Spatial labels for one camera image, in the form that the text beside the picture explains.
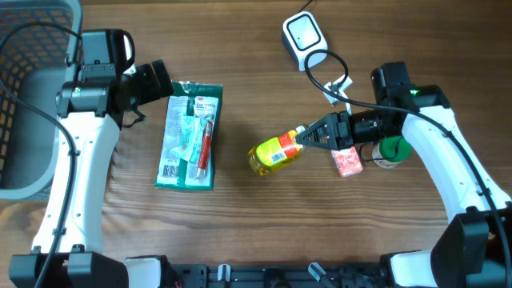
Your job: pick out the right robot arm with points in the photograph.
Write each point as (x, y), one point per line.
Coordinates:
(475, 248)

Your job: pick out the green lid jar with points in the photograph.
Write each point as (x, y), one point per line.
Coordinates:
(391, 151)

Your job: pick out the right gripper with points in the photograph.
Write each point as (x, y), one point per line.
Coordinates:
(334, 132)

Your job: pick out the red white tube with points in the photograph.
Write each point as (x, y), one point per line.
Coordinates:
(205, 150)

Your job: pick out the dark grey mesh basket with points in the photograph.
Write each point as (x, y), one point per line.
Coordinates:
(38, 57)

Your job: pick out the green package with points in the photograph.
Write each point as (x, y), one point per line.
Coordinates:
(189, 108)

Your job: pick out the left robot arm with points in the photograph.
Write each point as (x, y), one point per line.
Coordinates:
(67, 250)

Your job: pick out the small yellow bottle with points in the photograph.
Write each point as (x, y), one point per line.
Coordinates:
(276, 152)

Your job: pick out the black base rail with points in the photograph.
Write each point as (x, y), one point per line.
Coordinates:
(364, 274)

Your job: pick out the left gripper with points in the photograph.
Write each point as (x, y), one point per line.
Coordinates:
(153, 90)

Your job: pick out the white barcode scanner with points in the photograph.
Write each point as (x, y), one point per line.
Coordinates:
(301, 35)

